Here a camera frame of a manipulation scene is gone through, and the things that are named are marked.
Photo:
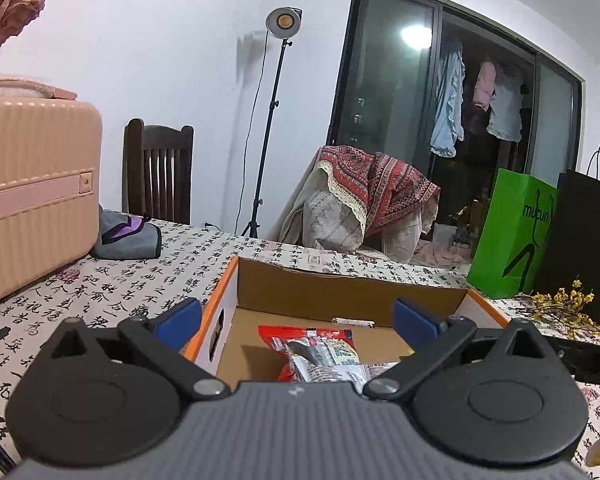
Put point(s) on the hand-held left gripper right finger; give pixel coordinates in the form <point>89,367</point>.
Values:
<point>415,320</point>

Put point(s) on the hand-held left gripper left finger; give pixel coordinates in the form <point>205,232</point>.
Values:
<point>177,320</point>

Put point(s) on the orange cardboard box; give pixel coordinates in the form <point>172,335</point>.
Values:
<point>330,295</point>

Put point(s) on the red snack packet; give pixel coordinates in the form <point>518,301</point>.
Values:
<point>275,335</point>

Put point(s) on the small white packet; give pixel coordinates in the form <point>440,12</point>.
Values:
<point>352,321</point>

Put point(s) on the yellow flower branch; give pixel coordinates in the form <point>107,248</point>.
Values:
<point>575,297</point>

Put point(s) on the pink cloth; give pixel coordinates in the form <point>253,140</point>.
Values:
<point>440,254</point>

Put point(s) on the grey purple pouch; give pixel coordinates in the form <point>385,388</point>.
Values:
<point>125,242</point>

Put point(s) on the green paper bag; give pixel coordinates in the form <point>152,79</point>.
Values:
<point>505,240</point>

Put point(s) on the black paper bag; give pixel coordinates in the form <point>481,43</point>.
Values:
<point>580,240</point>

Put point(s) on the beige quilted armchair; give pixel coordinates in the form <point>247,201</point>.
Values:
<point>330,220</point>

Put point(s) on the red patterned blanket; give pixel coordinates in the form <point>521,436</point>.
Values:
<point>380,185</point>

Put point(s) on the dark wooden chair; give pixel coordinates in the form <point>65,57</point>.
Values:
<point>155,170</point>

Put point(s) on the hanging blue garment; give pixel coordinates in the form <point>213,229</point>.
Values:
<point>447,110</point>

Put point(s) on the pink ribbed suitcase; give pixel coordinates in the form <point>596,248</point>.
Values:
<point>30,160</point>

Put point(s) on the hanging white garment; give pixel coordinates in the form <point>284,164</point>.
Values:
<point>505,110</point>

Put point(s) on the sliding glass door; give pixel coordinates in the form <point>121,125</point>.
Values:
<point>380,85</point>

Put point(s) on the hanging pink garment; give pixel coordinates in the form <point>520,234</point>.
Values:
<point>485,85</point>

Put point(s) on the studio light on stand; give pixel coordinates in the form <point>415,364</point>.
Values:
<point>282,22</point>

